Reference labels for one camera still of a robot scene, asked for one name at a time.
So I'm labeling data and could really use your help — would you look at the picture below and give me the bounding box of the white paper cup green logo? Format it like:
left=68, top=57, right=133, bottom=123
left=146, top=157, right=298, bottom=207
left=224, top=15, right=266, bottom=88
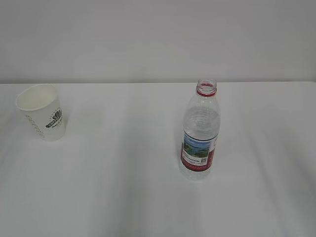
left=16, top=84, right=65, bottom=141

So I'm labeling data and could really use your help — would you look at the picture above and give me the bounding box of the clear plastic water bottle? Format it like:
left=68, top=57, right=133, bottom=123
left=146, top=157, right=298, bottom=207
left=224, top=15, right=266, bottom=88
left=179, top=79, right=221, bottom=181

